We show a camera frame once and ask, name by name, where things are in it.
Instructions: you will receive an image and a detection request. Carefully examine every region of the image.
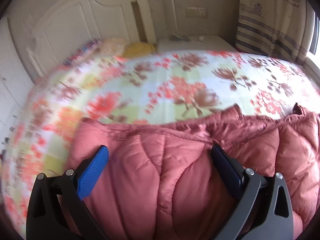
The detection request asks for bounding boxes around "pink quilted jacket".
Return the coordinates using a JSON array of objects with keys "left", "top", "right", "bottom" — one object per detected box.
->
[{"left": 66, "top": 105, "right": 319, "bottom": 239}]

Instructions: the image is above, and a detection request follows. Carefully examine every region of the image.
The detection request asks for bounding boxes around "floral bed sheet mattress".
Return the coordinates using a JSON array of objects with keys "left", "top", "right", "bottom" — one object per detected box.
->
[{"left": 2, "top": 50, "right": 319, "bottom": 237}]

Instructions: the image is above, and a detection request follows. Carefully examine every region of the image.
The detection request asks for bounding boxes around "white wardrobe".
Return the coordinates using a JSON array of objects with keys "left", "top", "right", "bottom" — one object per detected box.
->
[{"left": 0, "top": 16, "right": 33, "bottom": 140}]

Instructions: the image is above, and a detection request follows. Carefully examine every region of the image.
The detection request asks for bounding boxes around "colourful embroidered pillow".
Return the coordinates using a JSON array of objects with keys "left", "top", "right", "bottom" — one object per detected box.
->
[{"left": 63, "top": 38, "right": 102, "bottom": 66}]

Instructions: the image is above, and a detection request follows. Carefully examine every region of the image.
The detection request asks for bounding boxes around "white bedside table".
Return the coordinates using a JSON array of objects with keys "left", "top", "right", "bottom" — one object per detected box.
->
[{"left": 157, "top": 35, "right": 237, "bottom": 53}]

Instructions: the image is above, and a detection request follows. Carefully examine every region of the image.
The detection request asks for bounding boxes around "beige fluffy pillow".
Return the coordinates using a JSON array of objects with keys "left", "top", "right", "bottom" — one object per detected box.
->
[{"left": 99, "top": 37, "right": 130, "bottom": 56}]

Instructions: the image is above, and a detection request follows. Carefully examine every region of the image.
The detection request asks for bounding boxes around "yellow pillow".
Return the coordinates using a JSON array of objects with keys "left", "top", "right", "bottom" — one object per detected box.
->
[{"left": 123, "top": 42, "right": 156, "bottom": 59}]

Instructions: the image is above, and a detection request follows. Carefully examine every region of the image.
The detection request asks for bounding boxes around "silver vertical lamp pole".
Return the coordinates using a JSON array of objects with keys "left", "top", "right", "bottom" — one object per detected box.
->
[{"left": 170, "top": 0, "right": 179, "bottom": 41}]

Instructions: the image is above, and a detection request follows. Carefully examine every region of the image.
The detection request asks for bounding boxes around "dark framed window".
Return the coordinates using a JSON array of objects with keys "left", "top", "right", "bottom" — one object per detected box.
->
[{"left": 309, "top": 14, "right": 320, "bottom": 68}]

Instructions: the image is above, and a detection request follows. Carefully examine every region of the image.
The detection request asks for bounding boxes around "white wooden headboard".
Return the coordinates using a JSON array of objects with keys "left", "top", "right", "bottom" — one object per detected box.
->
[{"left": 7, "top": 0, "right": 156, "bottom": 79}]

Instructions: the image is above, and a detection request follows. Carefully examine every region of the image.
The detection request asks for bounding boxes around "patterned beige curtain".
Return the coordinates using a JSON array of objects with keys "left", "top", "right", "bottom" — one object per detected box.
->
[{"left": 235, "top": 0, "right": 316, "bottom": 64}]

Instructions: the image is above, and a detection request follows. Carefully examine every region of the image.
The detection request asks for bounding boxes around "white charging cable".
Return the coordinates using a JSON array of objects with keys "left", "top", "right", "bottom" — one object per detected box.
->
[{"left": 171, "top": 27, "right": 209, "bottom": 42}]

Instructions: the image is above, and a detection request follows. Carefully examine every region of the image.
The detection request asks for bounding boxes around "wall power socket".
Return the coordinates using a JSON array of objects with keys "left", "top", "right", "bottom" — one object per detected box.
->
[{"left": 185, "top": 7, "right": 208, "bottom": 18}]

